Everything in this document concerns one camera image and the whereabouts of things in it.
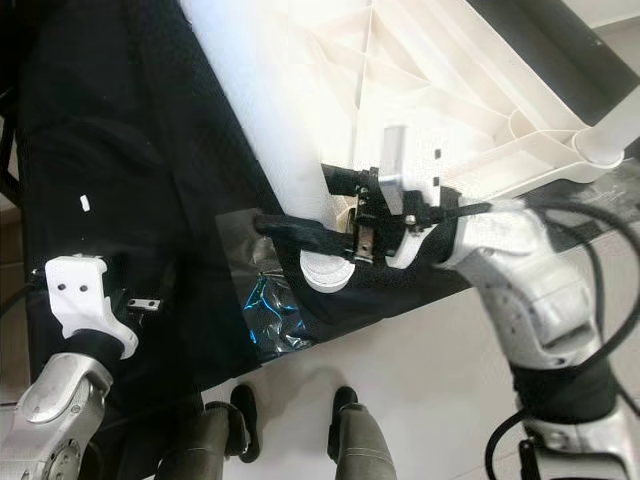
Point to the grey robot right leg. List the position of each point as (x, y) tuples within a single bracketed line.
[(365, 445)]

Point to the black metal frame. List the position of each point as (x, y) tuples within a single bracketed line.
[(10, 175)]

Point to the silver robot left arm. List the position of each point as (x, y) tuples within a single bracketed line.
[(60, 420)]

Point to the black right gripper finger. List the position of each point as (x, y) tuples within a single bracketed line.
[(310, 238), (348, 180)]

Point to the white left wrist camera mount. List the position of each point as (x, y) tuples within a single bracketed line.
[(85, 295)]

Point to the clear plastic wrapper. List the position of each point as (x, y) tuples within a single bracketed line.
[(270, 300)]

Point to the white plastic table leg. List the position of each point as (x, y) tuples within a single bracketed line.
[(610, 130), (260, 100)]

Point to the black tablecloth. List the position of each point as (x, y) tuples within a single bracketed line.
[(140, 150)]

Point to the small white paper scrap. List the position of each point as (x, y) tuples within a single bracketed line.
[(86, 204)]

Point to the white plastic children table top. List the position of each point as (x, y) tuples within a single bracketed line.
[(460, 80)]

